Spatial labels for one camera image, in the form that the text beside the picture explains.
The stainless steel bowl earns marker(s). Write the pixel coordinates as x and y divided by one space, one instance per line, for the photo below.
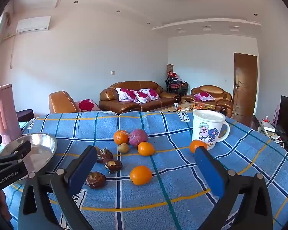
42 146

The white cartoon mug with lid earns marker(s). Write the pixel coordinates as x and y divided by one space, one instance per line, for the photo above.
206 129

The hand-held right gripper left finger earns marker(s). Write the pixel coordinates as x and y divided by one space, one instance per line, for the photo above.
80 172

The pink electric kettle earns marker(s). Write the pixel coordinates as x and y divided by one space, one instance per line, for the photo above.
4 112

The small yellow-green fruit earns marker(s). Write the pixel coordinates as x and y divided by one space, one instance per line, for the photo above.
123 147

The brown leather three-seat sofa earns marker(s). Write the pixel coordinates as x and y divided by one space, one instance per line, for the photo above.
144 106

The red floral pillow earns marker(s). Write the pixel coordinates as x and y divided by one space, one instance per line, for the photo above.
204 96
147 94
86 105
126 94

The dark maroon stool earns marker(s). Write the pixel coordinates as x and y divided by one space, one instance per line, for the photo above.
25 116

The white air conditioner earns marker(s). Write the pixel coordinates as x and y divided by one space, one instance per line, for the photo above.
33 25

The stack of dark chairs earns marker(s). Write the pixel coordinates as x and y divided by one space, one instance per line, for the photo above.
176 83

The brown leather armchair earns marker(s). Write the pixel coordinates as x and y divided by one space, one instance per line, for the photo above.
220 98
61 101

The dark brown water chestnut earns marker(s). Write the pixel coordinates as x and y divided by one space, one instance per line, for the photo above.
104 154
95 179
113 164

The coffee table with snacks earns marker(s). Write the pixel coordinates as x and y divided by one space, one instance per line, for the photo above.
189 106

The orange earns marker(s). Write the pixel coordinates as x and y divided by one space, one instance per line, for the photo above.
121 137
146 148
196 144
141 175

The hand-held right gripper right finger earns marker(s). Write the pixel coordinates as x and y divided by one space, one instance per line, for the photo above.
211 172

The blue plaid tablecloth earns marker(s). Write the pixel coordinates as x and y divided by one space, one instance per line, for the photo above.
158 196

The purple onion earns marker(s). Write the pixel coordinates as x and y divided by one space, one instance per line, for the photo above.
138 137

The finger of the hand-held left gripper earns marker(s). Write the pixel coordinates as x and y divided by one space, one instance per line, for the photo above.
14 152

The brown wooden door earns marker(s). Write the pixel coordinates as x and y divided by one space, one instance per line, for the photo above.
243 83

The rolled mat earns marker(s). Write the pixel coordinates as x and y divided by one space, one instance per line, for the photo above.
170 67

